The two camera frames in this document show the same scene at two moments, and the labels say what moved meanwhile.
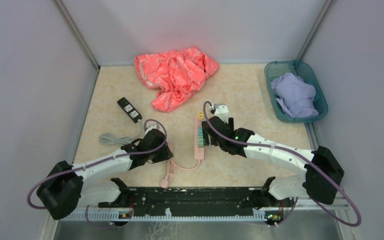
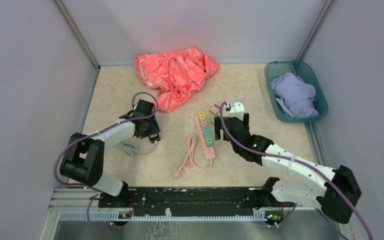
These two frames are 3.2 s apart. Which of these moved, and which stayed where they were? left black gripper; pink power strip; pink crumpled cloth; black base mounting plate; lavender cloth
Moved: left black gripper; pink power strip
Stayed: pink crumpled cloth; black base mounting plate; lavender cloth
